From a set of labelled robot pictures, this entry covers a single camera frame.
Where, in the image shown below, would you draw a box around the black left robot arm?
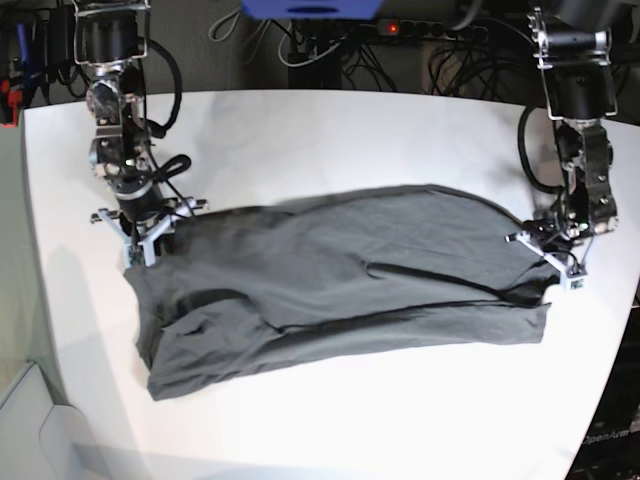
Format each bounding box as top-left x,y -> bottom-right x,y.
506,1 -> 620,289

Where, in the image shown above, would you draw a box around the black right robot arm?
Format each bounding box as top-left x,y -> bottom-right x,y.
73,1 -> 206,265

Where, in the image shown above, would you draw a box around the red and black clamp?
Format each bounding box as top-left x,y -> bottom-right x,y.
0,77 -> 23,128

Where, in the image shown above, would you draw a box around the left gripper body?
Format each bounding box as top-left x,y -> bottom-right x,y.
505,220 -> 587,275

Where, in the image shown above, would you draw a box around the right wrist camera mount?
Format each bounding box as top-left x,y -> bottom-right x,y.
89,197 -> 209,269

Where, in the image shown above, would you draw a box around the black power strip red light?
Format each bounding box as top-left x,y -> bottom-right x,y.
376,19 -> 489,43

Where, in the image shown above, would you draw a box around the white cable loop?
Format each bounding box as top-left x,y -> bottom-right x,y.
277,29 -> 346,68

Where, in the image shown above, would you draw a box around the dark grey t-shirt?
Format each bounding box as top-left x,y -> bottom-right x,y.
125,185 -> 559,401

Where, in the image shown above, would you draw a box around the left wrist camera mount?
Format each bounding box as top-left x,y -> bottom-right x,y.
504,230 -> 590,291

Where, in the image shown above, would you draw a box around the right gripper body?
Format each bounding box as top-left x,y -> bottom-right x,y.
90,197 -> 208,250

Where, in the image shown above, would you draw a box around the blue box overhead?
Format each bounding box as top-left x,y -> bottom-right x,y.
241,0 -> 382,20

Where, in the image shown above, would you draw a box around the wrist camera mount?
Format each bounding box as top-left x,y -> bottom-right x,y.
89,197 -> 209,269
504,230 -> 590,291

